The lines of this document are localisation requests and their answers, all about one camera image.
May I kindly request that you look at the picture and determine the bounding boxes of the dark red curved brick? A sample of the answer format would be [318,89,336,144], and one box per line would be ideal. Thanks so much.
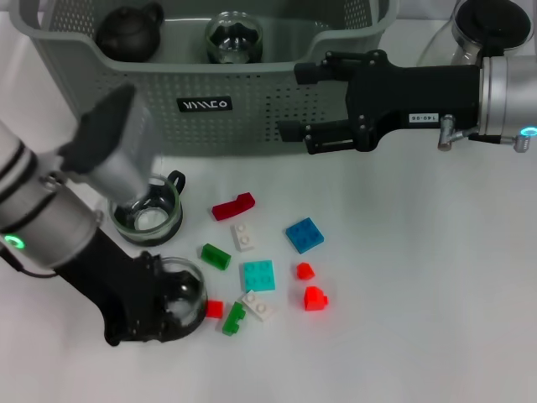
[211,191,256,222]

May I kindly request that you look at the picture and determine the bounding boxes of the blue four-stud brick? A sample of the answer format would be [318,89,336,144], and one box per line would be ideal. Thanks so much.
[284,217,326,255]

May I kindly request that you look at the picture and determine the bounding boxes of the grey perforated storage bin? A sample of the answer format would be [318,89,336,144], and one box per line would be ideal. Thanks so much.
[8,0,398,159]

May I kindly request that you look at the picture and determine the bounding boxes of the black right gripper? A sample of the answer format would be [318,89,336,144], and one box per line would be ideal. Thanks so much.
[279,50,483,154]

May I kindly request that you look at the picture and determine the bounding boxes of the right wrist cable silver plug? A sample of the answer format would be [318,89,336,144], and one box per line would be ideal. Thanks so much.
[435,113,483,151]

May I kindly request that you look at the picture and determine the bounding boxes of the glass carafe with black handle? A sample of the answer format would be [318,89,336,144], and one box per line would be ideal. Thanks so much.
[414,0,536,68]

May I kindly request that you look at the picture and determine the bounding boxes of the green notched brick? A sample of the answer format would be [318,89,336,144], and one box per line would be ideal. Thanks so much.
[221,301,248,337]

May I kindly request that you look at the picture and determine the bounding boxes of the white two-stud brick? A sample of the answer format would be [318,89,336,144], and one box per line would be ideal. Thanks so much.
[229,222,256,252]
[241,290,278,322]

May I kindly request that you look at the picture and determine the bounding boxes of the cyan four-stud brick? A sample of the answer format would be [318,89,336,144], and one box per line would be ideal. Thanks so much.
[239,259,278,294]

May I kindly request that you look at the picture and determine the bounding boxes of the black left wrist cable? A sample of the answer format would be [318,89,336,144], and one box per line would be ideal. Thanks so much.
[0,249,58,279]

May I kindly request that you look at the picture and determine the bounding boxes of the dark clay teapot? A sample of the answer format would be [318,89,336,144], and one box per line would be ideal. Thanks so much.
[95,2,165,62]

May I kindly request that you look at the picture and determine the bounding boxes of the green two-stud brick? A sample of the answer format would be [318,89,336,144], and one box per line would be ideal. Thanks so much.
[200,243,232,272]

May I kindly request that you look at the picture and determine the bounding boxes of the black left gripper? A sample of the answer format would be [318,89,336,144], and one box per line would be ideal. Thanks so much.
[58,233,199,346]

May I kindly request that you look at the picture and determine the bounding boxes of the large orange-red brick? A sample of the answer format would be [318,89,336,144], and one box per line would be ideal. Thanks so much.
[303,285,329,312]

